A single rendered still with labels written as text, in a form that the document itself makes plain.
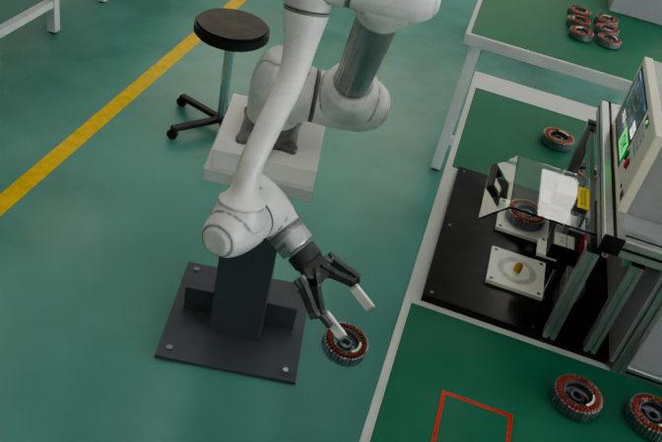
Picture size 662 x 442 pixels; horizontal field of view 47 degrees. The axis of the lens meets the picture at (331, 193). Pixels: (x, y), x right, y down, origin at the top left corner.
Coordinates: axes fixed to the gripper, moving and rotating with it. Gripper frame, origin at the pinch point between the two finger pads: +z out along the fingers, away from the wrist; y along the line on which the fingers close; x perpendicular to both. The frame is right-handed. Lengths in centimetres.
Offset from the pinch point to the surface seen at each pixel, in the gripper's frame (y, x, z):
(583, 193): -48, 40, 12
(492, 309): -27.7, 11.7, 21.0
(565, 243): -47, 28, 20
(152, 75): -145, -165, -142
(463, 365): -7.7, 11.0, 24.1
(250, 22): -142, -87, -116
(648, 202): -40, 55, 19
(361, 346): -1.2, -5.3, 7.0
